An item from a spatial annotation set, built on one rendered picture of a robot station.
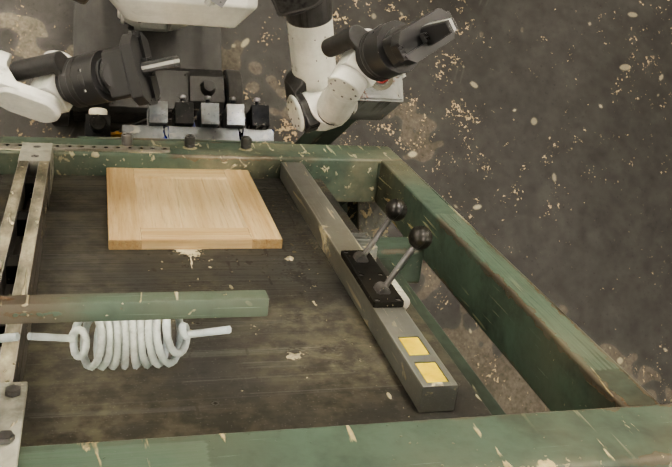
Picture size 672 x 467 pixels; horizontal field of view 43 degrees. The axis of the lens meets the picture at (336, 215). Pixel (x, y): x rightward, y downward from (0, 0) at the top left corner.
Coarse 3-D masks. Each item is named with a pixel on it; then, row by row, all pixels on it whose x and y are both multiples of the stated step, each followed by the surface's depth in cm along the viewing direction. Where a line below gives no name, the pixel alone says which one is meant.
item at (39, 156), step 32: (32, 160) 168; (32, 192) 159; (32, 224) 139; (0, 256) 126; (32, 256) 127; (0, 288) 118; (32, 288) 124; (0, 352) 102; (0, 384) 89; (0, 416) 84; (0, 448) 79
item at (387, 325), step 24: (288, 168) 191; (288, 192) 187; (312, 192) 177; (312, 216) 167; (336, 216) 166; (336, 240) 154; (336, 264) 150; (360, 288) 136; (360, 312) 136; (384, 312) 129; (384, 336) 125; (408, 336) 123; (408, 360) 116; (432, 360) 117; (408, 384) 115; (432, 384) 111; (456, 384) 111; (432, 408) 112
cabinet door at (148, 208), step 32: (128, 192) 172; (160, 192) 175; (192, 192) 177; (224, 192) 179; (256, 192) 180; (128, 224) 156; (160, 224) 159; (192, 224) 160; (224, 224) 162; (256, 224) 163
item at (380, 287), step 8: (416, 232) 130; (424, 232) 130; (416, 240) 130; (424, 240) 130; (416, 248) 131; (424, 248) 131; (408, 256) 132; (400, 264) 132; (392, 272) 133; (392, 280) 133; (376, 288) 133; (384, 288) 132
